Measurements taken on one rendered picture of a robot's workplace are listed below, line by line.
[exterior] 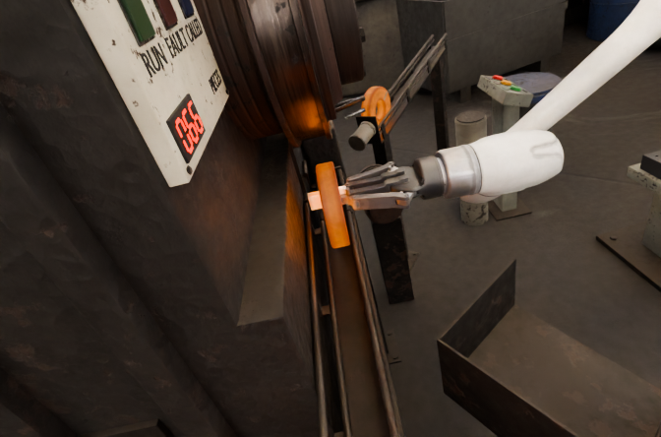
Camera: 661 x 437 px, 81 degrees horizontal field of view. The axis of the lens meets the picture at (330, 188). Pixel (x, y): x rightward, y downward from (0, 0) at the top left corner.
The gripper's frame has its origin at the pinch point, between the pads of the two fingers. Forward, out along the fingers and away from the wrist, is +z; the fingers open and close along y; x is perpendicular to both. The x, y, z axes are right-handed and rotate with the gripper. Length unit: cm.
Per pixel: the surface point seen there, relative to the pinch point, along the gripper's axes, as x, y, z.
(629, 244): -77, 46, -106
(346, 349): -20.1, -16.9, 1.9
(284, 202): 3.1, -3.4, 7.2
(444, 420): -83, -1, -19
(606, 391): -23, -30, -34
